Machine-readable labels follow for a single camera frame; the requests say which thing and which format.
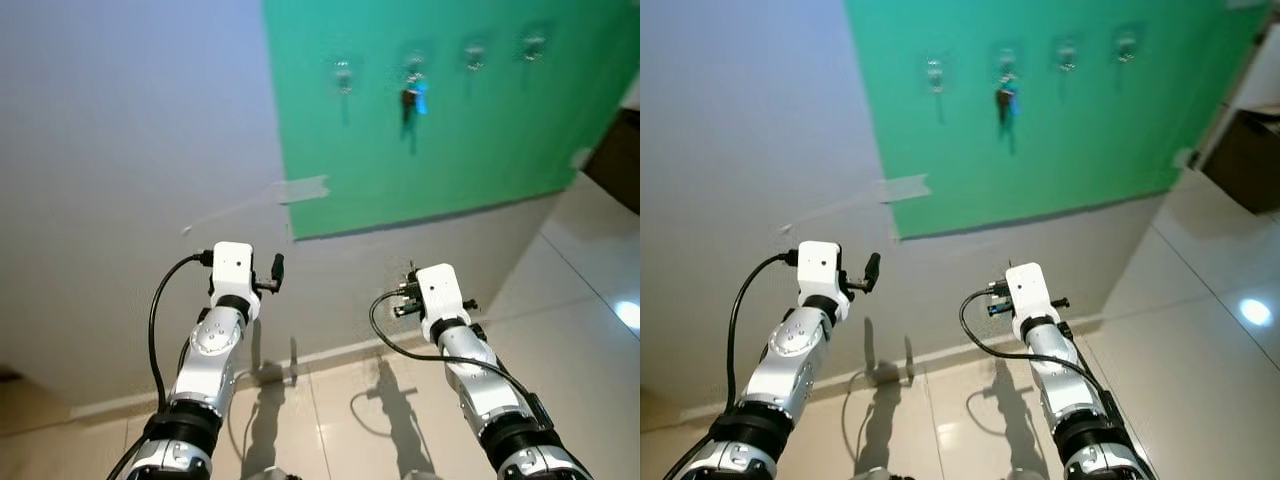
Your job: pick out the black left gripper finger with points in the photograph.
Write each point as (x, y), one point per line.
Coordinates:
(277, 270)
(871, 270)

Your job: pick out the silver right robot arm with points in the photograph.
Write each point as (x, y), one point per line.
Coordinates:
(1065, 380)
(490, 390)

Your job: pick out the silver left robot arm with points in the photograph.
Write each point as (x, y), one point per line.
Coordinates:
(790, 360)
(210, 360)

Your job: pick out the keys with black fob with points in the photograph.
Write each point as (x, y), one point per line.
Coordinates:
(410, 100)
(1003, 100)

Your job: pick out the clear adhesive metal hook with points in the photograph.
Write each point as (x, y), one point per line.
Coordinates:
(533, 45)
(1067, 55)
(935, 75)
(1127, 45)
(343, 75)
(415, 60)
(474, 55)
(1007, 60)

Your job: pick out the long clear tape strip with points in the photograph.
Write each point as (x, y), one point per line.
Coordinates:
(305, 189)
(905, 188)

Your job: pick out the green board with hooks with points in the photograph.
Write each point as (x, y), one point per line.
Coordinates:
(460, 150)
(1050, 150)

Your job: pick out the short clear tape piece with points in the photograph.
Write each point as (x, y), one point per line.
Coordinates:
(581, 158)
(1183, 159)

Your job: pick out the dark brown furniture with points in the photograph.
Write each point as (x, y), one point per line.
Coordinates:
(1245, 160)
(615, 160)

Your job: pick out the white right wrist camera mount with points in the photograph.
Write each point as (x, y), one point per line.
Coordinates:
(1027, 292)
(440, 295)

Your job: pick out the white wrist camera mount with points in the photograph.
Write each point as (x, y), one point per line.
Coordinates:
(820, 268)
(1027, 292)
(440, 295)
(233, 268)

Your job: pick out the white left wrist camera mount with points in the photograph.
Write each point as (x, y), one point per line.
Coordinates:
(820, 268)
(233, 268)

